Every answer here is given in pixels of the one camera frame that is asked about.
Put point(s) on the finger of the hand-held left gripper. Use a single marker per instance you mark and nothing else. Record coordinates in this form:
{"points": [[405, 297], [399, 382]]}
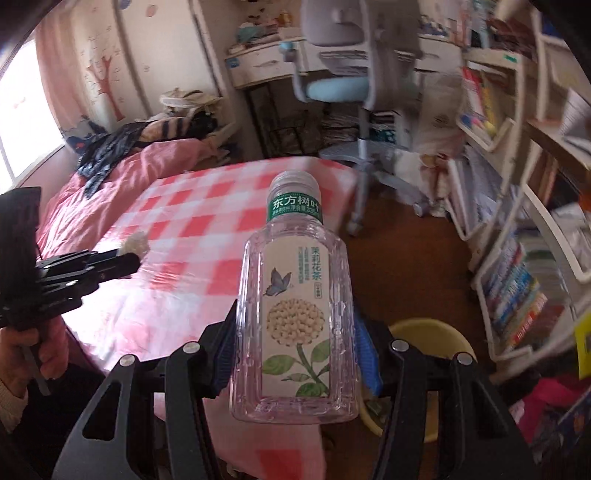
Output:
{"points": [[117, 266], [92, 256]]}

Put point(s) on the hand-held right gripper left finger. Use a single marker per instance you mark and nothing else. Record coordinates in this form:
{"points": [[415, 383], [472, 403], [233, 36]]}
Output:
{"points": [[228, 355]]}

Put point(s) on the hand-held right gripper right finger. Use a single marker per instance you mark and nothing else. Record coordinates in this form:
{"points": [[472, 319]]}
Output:
{"points": [[369, 364]]}

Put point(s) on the small white tissue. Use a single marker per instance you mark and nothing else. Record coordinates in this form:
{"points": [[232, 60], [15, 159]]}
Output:
{"points": [[135, 243]]}

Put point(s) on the yellow plastic bin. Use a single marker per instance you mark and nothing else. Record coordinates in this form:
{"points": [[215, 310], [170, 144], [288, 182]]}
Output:
{"points": [[429, 334]]}

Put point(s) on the clear plastic bottle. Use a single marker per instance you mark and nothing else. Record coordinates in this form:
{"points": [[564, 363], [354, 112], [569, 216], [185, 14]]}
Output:
{"points": [[295, 277]]}

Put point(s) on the person's left forearm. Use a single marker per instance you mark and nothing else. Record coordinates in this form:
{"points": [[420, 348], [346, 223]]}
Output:
{"points": [[11, 410]]}

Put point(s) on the person's left hand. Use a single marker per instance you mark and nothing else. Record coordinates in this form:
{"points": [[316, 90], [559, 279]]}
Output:
{"points": [[14, 355]]}

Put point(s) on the red checkered tablecloth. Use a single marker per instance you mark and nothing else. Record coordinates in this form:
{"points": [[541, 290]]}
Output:
{"points": [[184, 230]]}

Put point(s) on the black shiny cloth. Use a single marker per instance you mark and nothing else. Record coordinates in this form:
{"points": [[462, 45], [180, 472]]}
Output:
{"points": [[104, 147]]}

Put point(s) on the pink duvet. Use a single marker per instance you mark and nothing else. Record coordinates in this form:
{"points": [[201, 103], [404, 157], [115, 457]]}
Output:
{"points": [[152, 161]]}

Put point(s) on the window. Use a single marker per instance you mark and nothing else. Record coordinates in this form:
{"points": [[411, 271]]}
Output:
{"points": [[23, 115]]}

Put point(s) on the striped pillow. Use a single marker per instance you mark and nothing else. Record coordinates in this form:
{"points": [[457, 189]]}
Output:
{"points": [[180, 128]]}

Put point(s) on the white book rack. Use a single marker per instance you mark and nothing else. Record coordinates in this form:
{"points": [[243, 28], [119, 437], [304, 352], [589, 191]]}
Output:
{"points": [[480, 115], [517, 286]]}

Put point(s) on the beige canvas bag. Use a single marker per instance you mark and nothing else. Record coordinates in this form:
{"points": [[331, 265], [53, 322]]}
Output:
{"points": [[189, 102]]}

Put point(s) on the pink bag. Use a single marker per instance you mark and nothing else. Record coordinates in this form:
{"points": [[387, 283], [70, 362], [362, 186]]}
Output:
{"points": [[549, 397]]}

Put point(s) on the pink curtain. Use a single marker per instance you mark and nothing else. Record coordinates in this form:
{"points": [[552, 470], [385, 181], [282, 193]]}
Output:
{"points": [[60, 69]]}

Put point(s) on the person's dark clothing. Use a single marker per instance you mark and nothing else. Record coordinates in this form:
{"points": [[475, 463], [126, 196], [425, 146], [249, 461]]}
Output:
{"points": [[46, 447]]}

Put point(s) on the white wardrobe with tree decal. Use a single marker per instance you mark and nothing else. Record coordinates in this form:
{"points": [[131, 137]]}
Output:
{"points": [[161, 46]]}

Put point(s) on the blue printed bag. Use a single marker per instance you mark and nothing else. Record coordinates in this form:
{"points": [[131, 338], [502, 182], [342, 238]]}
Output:
{"points": [[383, 134]]}

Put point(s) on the white desk with hutch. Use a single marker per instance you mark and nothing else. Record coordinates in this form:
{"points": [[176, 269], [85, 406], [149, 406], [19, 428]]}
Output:
{"points": [[258, 64]]}

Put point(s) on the beige printed bag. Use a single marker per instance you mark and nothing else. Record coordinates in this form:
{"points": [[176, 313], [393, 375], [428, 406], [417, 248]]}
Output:
{"points": [[436, 120]]}

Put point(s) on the grey and blue desk chair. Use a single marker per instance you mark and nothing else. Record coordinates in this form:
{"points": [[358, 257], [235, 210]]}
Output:
{"points": [[341, 87]]}

